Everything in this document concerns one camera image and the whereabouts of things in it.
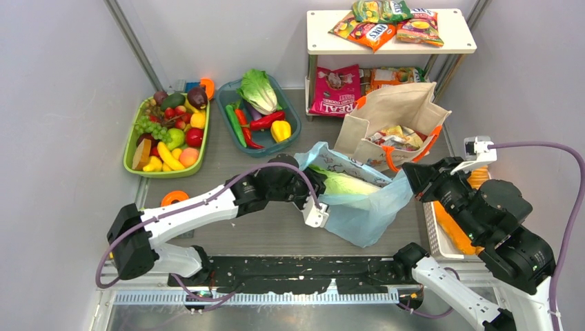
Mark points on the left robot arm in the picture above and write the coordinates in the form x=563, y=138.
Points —
x=139, y=239

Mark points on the dark purple fruit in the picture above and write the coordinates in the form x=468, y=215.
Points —
x=197, y=98

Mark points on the pink Real snack bag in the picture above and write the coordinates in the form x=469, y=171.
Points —
x=336, y=91

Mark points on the light blue plastic bag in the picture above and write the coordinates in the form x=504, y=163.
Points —
x=358, y=219

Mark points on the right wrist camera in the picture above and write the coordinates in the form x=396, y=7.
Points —
x=477, y=154

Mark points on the green cucumber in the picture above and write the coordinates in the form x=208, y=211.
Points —
x=234, y=122

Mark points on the green apple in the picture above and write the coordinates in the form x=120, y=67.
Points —
x=174, y=138

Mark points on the white two-tier shelf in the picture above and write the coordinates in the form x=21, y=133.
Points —
x=329, y=51

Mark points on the red apple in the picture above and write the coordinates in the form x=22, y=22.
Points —
x=194, y=137

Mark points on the orange toy piece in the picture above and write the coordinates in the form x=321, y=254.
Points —
x=173, y=197

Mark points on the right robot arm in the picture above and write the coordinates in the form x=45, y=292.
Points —
x=492, y=217

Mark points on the orange Fox's snack bag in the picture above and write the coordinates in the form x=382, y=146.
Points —
x=371, y=35

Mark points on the napa cabbage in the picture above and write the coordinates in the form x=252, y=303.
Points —
x=343, y=184

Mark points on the stack of round crackers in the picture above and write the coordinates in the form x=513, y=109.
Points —
x=478, y=177

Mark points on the purple eggplant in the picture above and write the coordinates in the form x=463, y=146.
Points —
x=255, y=115

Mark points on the green lettuce head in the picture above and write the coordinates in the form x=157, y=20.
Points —
x=255, y=88

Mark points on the peach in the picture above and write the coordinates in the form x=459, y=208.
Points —
x=189, y=157

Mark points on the yellow orange snack bag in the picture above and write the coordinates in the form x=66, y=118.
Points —
x=422, y=27

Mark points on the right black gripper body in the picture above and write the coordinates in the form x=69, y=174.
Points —
x=429, y=178

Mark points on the beige canvas tote bag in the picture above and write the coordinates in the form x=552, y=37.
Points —
x=409, y=105

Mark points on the white plastic basket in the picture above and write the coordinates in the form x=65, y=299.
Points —
x=440, y=245

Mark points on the red chili pepper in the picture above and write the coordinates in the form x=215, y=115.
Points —
x=246, y=130

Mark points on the green fruit tray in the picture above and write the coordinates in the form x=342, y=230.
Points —
x=141, y=156

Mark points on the red white chips bag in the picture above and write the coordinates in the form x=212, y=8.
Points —
x=397, y=137

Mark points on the yellow banana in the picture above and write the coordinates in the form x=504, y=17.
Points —
x=167, y=157

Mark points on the teal vegetable tray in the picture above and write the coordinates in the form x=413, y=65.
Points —
x=227, y=94

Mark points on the yellow bell pepper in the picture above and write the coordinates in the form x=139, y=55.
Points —
x=280, y=131

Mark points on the orange green snack bag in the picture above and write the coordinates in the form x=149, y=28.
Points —
x=390, y=76

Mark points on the green grapes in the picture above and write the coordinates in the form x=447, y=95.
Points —
x=145, y=124

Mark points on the avocado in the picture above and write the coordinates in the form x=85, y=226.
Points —
x=172, y=101

